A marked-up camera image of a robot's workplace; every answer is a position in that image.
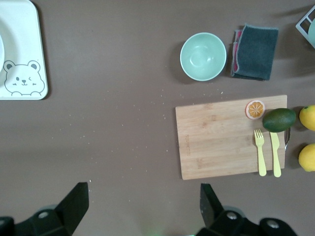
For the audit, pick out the yellow plastic knife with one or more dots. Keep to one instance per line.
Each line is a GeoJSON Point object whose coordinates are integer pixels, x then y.
{"type": "Point", "coordinates": [276, 157]}

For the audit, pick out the grey folded cloth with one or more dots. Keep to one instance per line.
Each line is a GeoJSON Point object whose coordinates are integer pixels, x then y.
{"type": "Point", "coordinates": [256, 51]}

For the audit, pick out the wooden cutting board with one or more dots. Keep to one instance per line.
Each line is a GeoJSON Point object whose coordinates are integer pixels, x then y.
{"type": "Point", "coordinates": [216, 142]}

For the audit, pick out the orange slice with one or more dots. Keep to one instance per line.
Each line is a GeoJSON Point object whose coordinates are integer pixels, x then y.
{"type": "Point", "coordinates": [256, 109]}

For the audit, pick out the yellow lemon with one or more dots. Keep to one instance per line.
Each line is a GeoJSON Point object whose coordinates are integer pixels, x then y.
{"type": "Point", "coordinates": [308, 158]}
{"type": "Point", "coordinates": [308, 118]}

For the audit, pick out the mint green bowl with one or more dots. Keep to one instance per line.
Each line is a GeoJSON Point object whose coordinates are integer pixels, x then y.
{"type": "Point", "coordinates": [203, 56]}

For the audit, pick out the yellow plastic fork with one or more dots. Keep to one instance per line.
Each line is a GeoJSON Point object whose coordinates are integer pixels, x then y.
{"type": "Point", "coordinates": [262, 162]}

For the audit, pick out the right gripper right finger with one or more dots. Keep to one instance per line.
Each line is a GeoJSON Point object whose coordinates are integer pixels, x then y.
{"type": "Point", "coordinates": [214, 216]}

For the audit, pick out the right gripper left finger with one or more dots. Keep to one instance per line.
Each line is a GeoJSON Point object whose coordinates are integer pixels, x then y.
{"type": "Point", "coordinates": [71, 209]}

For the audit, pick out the pale green cup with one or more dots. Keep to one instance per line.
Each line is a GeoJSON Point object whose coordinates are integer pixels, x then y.
{"type": "Point", "coordinates": [312, 34]}

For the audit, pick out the green avocado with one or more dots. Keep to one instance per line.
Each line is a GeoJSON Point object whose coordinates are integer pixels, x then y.
{"type": "Point", "coordinates": [279, 120]}

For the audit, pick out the cream bear print tray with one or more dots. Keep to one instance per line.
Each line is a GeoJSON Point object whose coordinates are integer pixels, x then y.
{"type": "Point", "coordinates": [24, 37]}

